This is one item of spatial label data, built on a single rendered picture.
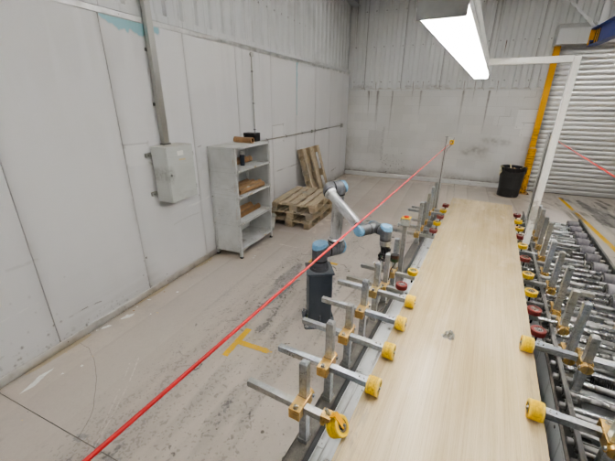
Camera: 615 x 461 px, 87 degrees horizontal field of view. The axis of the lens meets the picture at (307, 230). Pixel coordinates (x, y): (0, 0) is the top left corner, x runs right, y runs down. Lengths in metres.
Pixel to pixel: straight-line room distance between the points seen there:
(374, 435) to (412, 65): 9.29
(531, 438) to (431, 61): 9.10
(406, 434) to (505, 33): 9.33
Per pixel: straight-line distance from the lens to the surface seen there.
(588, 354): 2.11
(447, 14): 0.99
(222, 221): 4.75
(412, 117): 9.94
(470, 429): 1.66
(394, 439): 1.54
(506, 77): 9.97
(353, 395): 2.01
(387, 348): 1.77
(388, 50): 10.13
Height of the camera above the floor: 2.11
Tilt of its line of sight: 22 degrees down
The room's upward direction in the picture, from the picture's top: 1 degrees clockwise
